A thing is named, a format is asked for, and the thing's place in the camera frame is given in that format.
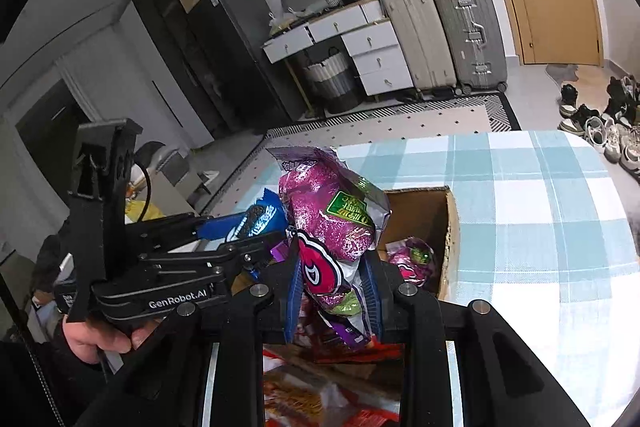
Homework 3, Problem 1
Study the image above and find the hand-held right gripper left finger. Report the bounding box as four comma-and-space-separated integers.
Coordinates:
75, 259, 306, 427

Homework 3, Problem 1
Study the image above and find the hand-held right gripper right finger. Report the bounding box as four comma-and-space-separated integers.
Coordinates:
357, 252, 593, 427

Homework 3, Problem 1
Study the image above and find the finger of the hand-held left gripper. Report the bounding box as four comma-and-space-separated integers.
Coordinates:
137, 231, 288, 283
122, 213, 231, 255

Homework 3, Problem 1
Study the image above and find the blue cookie packet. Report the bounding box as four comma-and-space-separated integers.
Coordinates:
225, 189, 291, 244

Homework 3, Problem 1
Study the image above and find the purple snack packet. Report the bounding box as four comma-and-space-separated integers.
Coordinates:
387, 236, 436, 283
265, 146, 393, 350

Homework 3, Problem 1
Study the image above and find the orange noodle snack packet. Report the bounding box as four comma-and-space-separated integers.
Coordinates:
263, 369, 351, 427

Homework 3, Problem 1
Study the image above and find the brown cardboard box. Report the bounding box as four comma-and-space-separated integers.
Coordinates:
263, 187, 462, 427

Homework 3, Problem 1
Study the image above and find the person's left forearm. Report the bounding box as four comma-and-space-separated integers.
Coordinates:
0, 339, 108, 427

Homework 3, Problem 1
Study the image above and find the person's left hand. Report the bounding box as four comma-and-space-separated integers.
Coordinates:
62, 319, 166, 365

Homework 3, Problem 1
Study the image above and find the yellow cloth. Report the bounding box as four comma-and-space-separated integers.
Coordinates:
125, 199, 162, 224

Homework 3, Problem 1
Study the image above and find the patterned rug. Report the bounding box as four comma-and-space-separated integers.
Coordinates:
200, 92, 521, 212

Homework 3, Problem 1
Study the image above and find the dark grey fridge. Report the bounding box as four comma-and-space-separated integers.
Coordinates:
187, 0, 306, 138

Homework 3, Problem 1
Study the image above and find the grey white laundry basket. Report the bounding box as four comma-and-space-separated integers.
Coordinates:
302, 48, 363, 112

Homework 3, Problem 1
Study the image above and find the tall black cabinet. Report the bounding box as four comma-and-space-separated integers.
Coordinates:
132, 0, 231, 140

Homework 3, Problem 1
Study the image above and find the small pale plastic bag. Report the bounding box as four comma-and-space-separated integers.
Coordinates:
270, 12, 301, 36

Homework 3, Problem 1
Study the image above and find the white dresser with drawers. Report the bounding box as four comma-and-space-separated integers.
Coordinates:
262, 0, 416, 112

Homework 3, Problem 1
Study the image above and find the beige suitcase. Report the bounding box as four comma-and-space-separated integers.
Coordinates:
377, 0, 458, 100

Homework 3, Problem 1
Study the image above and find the sneakers pile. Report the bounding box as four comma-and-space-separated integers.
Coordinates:
557, 76, 640, 180

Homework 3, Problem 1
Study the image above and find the silver suitcase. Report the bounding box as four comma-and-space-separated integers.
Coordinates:
431, 0, 508, 95

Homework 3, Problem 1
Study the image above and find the grey door mat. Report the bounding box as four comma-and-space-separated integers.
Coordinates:
545, 63, 593, 82

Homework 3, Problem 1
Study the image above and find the black cable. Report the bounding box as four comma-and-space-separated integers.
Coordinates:
131, 161, 152, 222

